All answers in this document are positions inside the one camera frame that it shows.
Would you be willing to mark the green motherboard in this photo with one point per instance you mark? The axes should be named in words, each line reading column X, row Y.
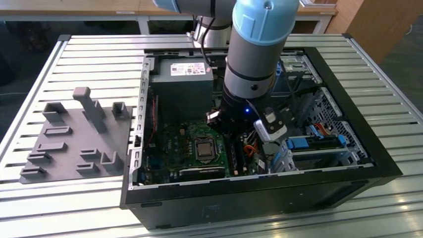
column 184, row 129

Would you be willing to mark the black graphics card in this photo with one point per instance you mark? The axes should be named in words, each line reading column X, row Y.
column 201, row 173

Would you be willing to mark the metal disk bay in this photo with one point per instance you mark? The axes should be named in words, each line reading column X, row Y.
column 329, row 158

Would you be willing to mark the black case latch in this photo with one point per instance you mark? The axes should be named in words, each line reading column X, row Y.
column 137, row 140

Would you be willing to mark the silver CPU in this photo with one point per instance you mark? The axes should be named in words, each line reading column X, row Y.
column 204, row 150

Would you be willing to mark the grey parts rack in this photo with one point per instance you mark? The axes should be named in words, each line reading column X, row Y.
column 72, row 153

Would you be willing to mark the grey power supply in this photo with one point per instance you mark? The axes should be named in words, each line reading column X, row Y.
column 177, row 99

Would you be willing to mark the white power supply label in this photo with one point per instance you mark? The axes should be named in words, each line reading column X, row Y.
column 188, row 69

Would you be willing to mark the hard disk in blue carrier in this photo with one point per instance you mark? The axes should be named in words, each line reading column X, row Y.
column 297, row 143

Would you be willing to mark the black PC case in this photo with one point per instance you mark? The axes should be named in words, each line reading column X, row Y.
column 264, row 198

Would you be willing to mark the wooden cabinet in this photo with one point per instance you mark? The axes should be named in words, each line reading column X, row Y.
column 379, row 24

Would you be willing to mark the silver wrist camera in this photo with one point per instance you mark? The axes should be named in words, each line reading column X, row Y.
column 264, row 135

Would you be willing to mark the green RAM stick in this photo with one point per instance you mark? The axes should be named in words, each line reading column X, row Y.
column 236, row 158

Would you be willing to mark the black camera bracket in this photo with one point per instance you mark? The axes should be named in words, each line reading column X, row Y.
column 260, row 109

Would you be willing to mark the wooden desk white frame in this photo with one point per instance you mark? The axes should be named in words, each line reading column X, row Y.
column 65, row 7

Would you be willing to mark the black RAM slot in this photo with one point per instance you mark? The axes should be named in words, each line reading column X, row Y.
column 229, row 158
column 232, row 162

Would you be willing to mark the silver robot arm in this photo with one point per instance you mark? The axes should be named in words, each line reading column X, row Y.
column 251, row 62

